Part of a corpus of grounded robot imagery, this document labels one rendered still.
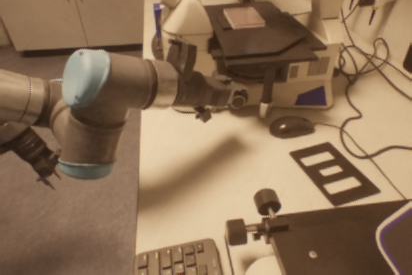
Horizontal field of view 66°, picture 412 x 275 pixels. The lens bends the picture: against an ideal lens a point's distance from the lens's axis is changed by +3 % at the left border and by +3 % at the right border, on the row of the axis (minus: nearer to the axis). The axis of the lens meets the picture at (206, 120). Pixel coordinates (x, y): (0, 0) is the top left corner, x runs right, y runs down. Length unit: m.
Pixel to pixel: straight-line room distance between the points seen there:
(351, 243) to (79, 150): 0.42
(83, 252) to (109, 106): 1.11
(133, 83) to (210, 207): 0.28
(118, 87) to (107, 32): 2.54
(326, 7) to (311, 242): 0.61
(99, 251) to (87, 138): 1.04
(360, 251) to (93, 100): 0.42
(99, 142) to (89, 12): 2.50
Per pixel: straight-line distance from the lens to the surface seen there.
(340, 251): 0.49
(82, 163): 0.55
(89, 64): 0.48
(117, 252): 1.50
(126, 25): 2.97
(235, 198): 0.64
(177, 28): 0.74
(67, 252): 1.57
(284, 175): 0.69
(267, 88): 0.78
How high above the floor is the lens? 1.25
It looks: 37 degrees down
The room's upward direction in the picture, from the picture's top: 1 degrees counter-clockwise
